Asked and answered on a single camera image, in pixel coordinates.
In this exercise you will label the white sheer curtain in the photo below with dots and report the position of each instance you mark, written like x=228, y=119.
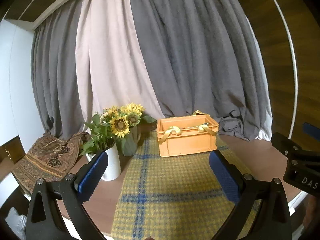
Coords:
x=110, y=68

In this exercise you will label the right hand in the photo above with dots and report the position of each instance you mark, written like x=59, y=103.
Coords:
x=311, y=219

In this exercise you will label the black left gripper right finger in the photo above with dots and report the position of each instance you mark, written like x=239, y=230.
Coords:
x=272, y=220

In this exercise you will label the brown patterned fabric bag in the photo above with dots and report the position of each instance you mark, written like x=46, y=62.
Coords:
x=49, y=158

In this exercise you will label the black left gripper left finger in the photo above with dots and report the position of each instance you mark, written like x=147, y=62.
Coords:
x=44, y=219

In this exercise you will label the orange plastic crate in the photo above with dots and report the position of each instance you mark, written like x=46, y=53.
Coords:
x=186, y=135

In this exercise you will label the sunflower bouquet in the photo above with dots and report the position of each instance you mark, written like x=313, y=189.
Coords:
x=113, y=126

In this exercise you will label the grey curtain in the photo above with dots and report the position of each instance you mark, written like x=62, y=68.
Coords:
x=199, y=54

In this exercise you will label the yellow blue plaid mat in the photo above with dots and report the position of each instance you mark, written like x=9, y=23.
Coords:
x=169, y=198

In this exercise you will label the white vase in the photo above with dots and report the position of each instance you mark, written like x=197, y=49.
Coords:
x=113, y=168

